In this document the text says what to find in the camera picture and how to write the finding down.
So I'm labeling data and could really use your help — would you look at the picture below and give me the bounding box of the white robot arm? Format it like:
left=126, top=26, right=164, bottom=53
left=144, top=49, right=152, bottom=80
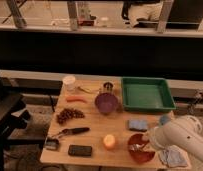
left=148, top=115, right=203, bottom=163

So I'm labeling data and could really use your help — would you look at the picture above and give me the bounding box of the purple bowl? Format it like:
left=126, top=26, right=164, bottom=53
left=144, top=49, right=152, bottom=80
left=94, top=93, right=118, bottom=114

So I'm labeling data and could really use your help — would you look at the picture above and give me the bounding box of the red bowl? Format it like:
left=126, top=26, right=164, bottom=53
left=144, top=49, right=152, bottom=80
left=127, top=133, right=155, bottom=164

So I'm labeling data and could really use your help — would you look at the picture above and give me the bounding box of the metal cup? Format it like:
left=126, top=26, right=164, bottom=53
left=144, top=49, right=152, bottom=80
left=103, top=82, right=113, bottom=93

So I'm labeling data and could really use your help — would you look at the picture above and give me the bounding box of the white plastic cup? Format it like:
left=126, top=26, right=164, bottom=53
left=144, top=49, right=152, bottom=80
left=63, top=75, right=76, bottom=91

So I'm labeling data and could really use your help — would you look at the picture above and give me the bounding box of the orange carrot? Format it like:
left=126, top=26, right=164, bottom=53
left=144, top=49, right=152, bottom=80
left=66, top=96, right=87, bottom=103

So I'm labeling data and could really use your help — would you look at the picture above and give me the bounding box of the green plastic tray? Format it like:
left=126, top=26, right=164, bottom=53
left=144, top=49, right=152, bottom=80
left=121, top=77, right=175, bottom=113

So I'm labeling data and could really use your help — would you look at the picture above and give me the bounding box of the bunch of dark grapes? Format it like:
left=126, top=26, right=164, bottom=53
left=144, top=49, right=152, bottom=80
left=56, top=108, right=85, bottom=125

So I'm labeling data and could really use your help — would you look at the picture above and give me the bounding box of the blue sponge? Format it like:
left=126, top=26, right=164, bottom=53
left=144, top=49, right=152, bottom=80
left=128, top=120, right=148, bottom=132

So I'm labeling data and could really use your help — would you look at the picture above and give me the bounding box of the orange round fruit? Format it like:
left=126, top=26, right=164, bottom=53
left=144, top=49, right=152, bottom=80
left=103, top=134, right=116, bottom=150

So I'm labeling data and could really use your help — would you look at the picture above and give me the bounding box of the black rectangular sponge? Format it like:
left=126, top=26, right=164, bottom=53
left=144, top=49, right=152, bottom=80
left=68, top=145, right=92, bottom=157

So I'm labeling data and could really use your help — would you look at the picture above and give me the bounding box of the small blue object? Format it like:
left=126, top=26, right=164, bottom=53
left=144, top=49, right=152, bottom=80
left=159, top=115, right=171, bottom=125

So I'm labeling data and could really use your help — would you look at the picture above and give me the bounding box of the black chair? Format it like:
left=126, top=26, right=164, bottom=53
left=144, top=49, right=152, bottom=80
left=0, top=81, right=25, bottom=171

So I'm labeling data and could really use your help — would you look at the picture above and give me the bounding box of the light blue cloth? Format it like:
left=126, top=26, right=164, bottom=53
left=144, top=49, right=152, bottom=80
left=159, top=146, right=187, bottom=168

